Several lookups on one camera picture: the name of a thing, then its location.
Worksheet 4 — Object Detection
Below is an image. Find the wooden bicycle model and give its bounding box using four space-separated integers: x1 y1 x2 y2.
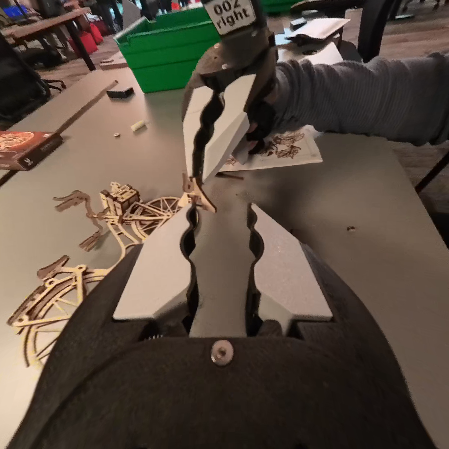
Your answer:
7 182 197 367

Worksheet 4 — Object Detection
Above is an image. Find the small wooden stand assembly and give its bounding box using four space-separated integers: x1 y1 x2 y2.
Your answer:
178 173 217 214

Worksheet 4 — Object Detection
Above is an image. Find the black table leg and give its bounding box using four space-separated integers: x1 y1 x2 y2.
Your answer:
415 151 449 193

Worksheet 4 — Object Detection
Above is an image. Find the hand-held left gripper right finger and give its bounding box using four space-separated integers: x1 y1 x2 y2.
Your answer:
246 203 334 334

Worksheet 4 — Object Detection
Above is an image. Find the dark model kit box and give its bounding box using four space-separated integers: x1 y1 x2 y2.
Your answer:
0 130 64 172

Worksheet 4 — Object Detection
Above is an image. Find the wooden table with black legs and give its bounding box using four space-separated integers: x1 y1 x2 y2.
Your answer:
0 7 97 72

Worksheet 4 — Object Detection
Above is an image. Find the white cardboard sheet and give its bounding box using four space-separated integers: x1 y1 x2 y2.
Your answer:
284 17 351 46

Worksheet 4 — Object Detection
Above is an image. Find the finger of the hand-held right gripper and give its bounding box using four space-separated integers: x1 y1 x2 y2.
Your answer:
202 73 257 185
182 87 226 184

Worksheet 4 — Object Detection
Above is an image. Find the green plastic bin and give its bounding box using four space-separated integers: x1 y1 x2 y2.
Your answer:
261 0 306 14
113 6 225 94

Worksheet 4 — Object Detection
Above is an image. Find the person's right hand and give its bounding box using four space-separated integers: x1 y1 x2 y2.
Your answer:
246 103 278 156

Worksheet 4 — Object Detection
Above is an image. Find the white instruction booklet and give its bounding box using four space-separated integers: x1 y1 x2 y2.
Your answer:
217 126 323 173

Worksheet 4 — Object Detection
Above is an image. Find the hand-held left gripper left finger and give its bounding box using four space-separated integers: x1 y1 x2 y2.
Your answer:
112 203 197 321

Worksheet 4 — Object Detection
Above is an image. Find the person's right forearm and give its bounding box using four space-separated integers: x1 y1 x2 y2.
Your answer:
274 52 449 146

